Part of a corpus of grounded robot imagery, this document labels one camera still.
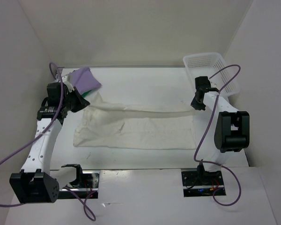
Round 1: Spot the green t shirt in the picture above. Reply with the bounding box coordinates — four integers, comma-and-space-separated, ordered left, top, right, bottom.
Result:
82, 90, 94, 98

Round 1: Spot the lavender t shirt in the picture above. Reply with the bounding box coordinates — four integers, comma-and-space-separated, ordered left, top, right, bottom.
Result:
69, 67, 102, 95

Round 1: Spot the cream t shirt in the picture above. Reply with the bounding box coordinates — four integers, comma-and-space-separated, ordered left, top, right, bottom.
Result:
73, 92, 197, 150

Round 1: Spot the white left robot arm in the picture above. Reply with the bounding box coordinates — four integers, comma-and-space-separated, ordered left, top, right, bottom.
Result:
9, 83, 90, 204

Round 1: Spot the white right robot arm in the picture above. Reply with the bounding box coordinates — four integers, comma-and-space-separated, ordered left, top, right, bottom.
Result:
191, 88, 250, 184

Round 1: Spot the white plastic basket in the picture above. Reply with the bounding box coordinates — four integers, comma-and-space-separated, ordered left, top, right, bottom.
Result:
183, 52, 237, 90

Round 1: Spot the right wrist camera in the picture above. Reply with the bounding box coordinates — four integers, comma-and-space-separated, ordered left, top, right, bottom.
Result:
195, 76, 211, 90

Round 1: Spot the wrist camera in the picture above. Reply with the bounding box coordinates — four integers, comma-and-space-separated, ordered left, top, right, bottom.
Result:
47, 75, 74, 106
195, 76, 211, 90

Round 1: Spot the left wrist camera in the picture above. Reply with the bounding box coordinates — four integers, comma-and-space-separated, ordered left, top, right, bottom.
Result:
47, 75, 74, 106

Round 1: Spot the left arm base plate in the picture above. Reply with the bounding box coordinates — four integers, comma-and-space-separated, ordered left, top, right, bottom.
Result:
56, 168, 100, 200

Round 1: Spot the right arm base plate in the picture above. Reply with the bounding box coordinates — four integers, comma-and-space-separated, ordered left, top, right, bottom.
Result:
181, 169, 226, 197

